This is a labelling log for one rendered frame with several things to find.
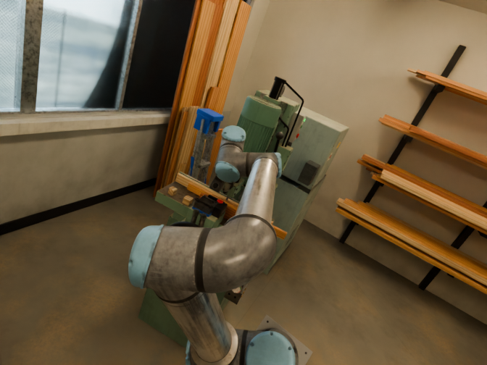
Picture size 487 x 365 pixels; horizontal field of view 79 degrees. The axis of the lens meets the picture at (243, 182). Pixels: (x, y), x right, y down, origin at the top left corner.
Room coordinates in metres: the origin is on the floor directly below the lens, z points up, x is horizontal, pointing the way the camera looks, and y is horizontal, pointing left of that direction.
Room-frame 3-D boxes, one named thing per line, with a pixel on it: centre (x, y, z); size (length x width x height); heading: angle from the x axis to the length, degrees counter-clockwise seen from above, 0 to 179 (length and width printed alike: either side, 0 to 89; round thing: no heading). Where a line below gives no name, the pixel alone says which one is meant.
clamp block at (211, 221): (1.24, 0.11, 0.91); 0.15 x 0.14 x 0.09; 79
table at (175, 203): (1.33, 0.09, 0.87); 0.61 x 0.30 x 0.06; 79
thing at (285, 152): (1.61, -0.14, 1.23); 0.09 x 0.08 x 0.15; 169
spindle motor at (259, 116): (1.43, 0.05, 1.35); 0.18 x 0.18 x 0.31
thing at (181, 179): (1.45, 0.07, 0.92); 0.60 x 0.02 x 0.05; 79
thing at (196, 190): (1.42, -0.02, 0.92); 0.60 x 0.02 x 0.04; 79
